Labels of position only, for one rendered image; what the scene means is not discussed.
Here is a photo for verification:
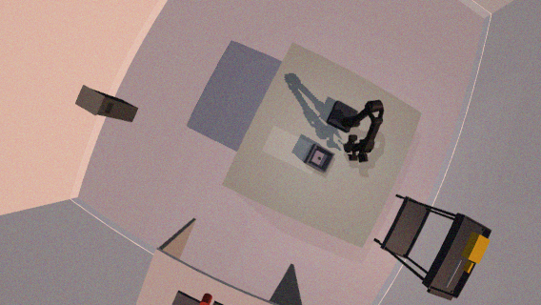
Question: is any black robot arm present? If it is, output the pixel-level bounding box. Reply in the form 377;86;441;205
340;100;384;162

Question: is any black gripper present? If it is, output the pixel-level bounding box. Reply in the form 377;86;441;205
348;135;358;161

